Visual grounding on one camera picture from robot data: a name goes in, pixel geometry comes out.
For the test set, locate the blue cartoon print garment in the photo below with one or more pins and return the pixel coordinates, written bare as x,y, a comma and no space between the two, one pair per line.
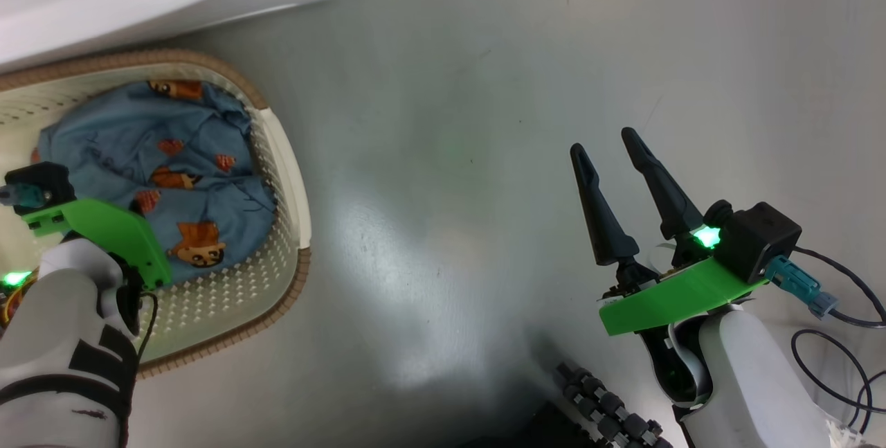
124,136

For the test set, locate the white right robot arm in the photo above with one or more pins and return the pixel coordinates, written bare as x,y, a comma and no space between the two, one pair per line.
754,379

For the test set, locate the cream perforated laundry basket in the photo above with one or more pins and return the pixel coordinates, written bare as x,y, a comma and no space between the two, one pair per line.
287,178

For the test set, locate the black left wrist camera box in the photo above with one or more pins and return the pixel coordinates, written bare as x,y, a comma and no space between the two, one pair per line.
41,178

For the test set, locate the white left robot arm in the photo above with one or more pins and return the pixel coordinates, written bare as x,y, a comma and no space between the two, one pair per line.
55,337

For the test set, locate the teal camera connector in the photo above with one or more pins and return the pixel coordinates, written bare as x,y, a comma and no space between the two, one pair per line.
799,285
24,195

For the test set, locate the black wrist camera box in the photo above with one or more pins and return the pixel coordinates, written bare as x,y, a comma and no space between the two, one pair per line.
765,237
41,178

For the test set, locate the teal right camera connector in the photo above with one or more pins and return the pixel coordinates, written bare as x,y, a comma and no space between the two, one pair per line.
799,285

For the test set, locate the teal left camera connector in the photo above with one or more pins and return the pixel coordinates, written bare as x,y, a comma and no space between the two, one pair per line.
24,195

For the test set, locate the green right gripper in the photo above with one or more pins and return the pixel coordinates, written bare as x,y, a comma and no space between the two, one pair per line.
678,296

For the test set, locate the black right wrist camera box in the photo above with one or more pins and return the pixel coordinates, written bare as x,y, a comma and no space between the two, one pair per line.
765,237

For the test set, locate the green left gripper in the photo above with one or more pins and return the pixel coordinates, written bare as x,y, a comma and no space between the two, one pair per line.
111,226

